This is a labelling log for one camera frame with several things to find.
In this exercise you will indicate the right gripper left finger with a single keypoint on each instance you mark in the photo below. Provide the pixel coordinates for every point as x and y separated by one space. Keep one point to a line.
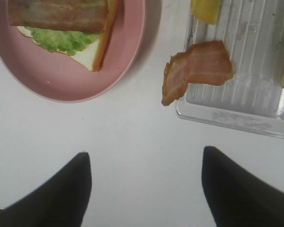
59 202

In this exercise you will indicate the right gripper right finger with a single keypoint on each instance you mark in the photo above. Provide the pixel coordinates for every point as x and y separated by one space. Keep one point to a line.
236 197

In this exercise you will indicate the green lettuce leaf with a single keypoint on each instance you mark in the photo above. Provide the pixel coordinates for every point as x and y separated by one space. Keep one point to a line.
70 42

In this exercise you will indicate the brown bacon strip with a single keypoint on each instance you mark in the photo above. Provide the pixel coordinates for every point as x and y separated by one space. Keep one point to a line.
88 16

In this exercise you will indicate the yellow cheese slice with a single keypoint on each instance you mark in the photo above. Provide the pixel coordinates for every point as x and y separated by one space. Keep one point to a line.
206 10

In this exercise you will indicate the pink round plate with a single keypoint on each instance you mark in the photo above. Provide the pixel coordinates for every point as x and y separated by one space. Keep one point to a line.
56 76

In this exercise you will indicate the right clear plastic tray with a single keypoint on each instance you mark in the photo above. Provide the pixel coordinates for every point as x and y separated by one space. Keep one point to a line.
253 100

